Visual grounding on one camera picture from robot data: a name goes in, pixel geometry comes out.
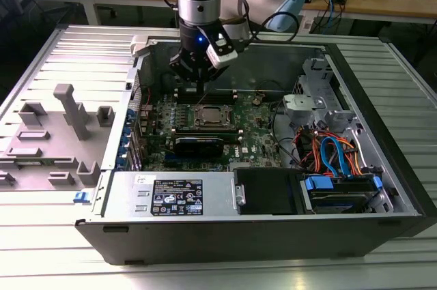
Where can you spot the CPU socket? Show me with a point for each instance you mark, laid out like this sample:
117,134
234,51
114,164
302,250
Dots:
197,125

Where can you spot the white camera with black face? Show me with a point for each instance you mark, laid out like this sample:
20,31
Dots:
222,54

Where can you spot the small white sticker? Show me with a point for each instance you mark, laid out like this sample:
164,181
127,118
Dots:
143,179

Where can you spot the black rating label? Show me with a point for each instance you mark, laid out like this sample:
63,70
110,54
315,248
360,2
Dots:
177,198

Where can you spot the silver square CPU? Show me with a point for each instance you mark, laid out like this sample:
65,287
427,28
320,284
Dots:
211,115

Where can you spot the dark office chair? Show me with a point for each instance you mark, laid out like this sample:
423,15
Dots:
41,24

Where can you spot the green motherboard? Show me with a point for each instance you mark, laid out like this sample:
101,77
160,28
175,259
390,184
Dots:
252,140

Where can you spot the silver power supply unit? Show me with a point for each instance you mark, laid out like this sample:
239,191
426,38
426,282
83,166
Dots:
123,198

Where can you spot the blue slot retainer strip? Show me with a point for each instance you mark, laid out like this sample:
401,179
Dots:
124,140

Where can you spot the green RAM stick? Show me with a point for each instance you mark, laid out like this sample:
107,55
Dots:
205,130

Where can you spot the black open PC case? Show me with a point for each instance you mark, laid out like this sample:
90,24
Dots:
205,239

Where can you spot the black graphics card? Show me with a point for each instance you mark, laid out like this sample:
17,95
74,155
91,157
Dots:
198,146

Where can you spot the hard disk in blue carrier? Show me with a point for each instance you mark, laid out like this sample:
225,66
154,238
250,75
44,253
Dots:
338,194

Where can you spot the dark RAM stick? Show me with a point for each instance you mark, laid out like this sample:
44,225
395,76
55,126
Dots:
222,92

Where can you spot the coin cell battery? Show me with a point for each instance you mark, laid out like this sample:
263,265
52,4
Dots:
256,100

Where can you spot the gray plastic parts rack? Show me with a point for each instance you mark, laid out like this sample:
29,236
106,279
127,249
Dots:
58,148

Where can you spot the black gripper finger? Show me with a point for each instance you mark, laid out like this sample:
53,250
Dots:
211,73
184,66

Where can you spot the black plastic shroud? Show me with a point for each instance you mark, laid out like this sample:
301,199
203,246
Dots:
263,191

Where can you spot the silver metal drive cage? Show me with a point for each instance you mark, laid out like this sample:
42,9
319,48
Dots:
307,105

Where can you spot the blue case latch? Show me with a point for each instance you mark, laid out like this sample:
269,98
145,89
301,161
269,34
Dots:
81,196

